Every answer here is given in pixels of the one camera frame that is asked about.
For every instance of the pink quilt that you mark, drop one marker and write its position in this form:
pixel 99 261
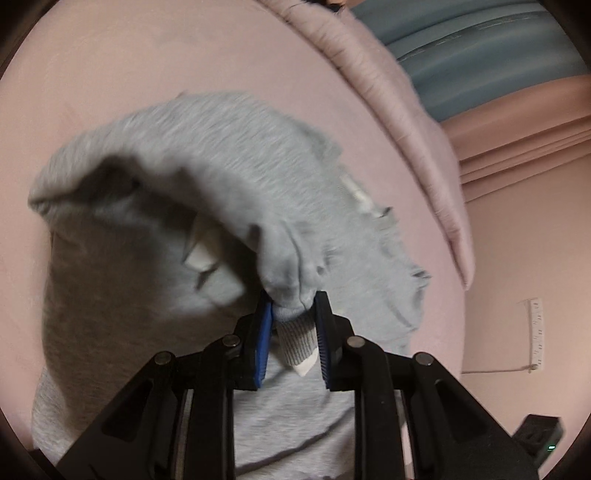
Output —
pixel 397 115

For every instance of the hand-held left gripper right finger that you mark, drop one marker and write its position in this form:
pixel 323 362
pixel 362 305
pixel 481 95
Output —
pixel 323 341

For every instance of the pink bed sheet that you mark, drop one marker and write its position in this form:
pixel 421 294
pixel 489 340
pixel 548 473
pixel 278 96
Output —
pixel 115 60

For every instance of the pink curtain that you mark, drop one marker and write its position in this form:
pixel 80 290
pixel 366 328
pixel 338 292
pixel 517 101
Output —
pixel 521 134

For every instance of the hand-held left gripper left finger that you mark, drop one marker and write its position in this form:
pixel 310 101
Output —
pixel 264 332

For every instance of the dark cloth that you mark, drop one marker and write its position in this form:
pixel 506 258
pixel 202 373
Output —
pixel 333 4

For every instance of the white wall power strip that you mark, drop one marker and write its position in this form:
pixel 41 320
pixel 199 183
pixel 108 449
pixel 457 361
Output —
pixel 536 332

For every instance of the grey knit garment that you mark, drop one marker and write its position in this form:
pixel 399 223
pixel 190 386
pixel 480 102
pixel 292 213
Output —
pixel 221 157

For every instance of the blue curtain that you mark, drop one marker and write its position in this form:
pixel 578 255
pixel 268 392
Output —
pixel 471 50

